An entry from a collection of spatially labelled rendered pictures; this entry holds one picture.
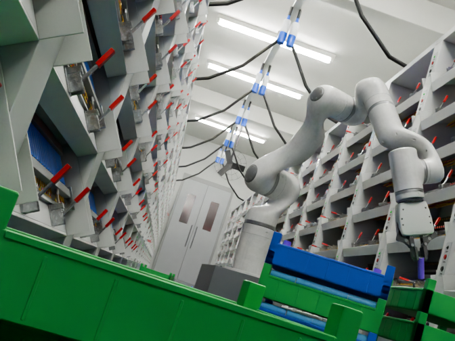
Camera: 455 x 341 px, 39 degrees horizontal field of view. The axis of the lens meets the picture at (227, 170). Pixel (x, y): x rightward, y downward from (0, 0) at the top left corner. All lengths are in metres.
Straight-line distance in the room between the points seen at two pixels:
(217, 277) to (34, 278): 1.82
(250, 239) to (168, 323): 1.91
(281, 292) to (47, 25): 0.99
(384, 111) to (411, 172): 0.25
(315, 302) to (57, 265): 1.17
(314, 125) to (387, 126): 0.33
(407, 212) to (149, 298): 1.54
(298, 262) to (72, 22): 0.98
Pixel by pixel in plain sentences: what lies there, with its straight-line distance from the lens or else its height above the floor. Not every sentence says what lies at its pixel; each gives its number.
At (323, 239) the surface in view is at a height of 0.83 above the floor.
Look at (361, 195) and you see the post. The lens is 3.71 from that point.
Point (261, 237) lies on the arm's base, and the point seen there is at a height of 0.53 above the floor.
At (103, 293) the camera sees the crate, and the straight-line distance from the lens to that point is 0.45.
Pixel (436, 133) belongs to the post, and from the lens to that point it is 3.14.
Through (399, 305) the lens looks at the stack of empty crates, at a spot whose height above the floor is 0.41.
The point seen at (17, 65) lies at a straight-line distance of 0.76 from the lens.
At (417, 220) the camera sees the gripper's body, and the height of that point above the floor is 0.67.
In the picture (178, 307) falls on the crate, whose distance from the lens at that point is 0.47.
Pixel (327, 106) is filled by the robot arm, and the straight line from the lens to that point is 2.25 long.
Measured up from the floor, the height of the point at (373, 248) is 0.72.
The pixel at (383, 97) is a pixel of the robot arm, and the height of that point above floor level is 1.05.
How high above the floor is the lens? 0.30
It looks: 10 degrees up
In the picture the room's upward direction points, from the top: 18 degrees clockwise
